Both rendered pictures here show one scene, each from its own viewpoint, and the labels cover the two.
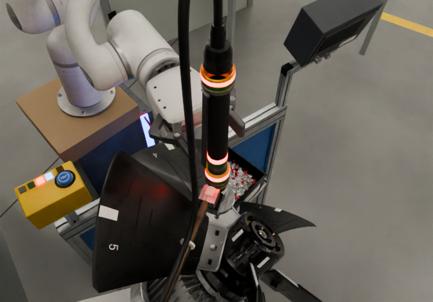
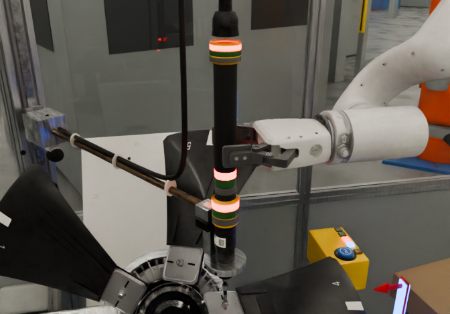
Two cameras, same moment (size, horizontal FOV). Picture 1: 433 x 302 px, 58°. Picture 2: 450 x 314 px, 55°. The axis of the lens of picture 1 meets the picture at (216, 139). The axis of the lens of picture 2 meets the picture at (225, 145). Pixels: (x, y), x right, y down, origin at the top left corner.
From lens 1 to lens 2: 0.84 m
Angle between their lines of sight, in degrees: 84
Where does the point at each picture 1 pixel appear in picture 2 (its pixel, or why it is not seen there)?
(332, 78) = not seen: outside the picture
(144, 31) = (376, 110)
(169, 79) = (305, 122)
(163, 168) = (313, 284)
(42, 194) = (329, 240)
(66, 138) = (417, 280)
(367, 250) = not seen: outside the picture
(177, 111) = (262, 122)
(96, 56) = (344, 96)
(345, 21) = not seen: outside the picture
